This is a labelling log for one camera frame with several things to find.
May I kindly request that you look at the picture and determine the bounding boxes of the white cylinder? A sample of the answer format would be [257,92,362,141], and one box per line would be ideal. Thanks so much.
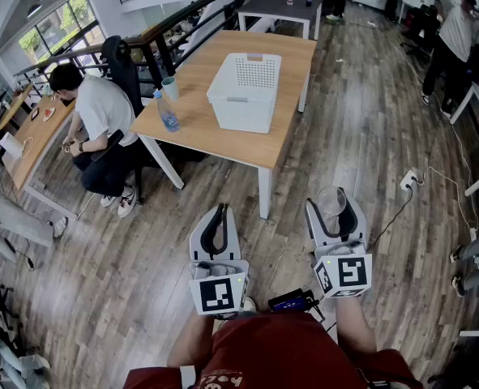
[0,131,24,160]

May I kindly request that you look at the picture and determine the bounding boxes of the person's red shirt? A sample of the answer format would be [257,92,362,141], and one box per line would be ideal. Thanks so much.
[121,312,422,389]

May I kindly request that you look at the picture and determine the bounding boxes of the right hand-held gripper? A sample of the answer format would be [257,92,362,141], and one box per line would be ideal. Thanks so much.
[305,187,374,299]

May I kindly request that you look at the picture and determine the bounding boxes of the black office chair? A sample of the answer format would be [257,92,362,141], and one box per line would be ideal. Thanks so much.
[400,4,441,62]
[89,34,163,204]

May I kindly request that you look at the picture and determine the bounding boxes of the black floor cable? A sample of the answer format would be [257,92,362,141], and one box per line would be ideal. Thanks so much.
[368,184,414,246]

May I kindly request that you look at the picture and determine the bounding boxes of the white power strip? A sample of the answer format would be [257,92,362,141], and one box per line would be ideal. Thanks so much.
[399,169,419,191]

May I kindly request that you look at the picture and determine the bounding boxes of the person's left forearm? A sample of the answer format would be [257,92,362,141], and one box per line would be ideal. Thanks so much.
[166,312,216,368]

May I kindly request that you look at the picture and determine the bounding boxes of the tall glass window wall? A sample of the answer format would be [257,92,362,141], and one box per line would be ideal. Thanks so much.
[18,0,106,68]

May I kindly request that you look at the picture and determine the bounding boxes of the wooden table with white legs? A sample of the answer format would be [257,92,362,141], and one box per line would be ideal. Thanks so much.
[129,29,318,220]

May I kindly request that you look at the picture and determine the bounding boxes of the long wooden desk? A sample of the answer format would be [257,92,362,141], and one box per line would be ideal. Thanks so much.
[2,95,78,222]

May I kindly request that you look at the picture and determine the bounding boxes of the round wooden table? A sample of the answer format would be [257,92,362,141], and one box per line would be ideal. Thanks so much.
[0,83,34,131]

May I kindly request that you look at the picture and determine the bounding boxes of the black waist device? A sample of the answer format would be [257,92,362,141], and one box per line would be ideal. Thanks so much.
[267,288,319,314]

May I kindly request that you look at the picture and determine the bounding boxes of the white strap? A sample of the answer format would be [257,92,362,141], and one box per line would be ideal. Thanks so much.
[180,365,198,389]

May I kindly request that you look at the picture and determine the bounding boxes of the clear plastic water bottle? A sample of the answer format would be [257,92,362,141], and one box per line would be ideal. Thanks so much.
[152,89,182,133]

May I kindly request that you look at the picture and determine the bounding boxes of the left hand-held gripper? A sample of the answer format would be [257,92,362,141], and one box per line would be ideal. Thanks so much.
[189,203,250,318]

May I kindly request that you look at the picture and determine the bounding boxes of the person's right forearm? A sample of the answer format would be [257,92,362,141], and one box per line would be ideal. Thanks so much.
[336,296,380,354]

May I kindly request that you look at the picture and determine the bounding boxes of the black metal railing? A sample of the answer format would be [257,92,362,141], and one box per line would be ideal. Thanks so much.
[11,0,289,96]

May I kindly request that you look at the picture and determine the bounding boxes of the grey table with white frame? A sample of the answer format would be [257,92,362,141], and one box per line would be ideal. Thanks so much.
[237,0,324,41]

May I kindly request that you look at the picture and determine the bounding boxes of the pale green mug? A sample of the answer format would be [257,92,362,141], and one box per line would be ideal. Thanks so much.
[160,76,180,102]

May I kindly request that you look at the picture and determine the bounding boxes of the white perforated plastic basket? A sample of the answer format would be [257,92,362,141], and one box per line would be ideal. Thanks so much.
[206,53,283,134]

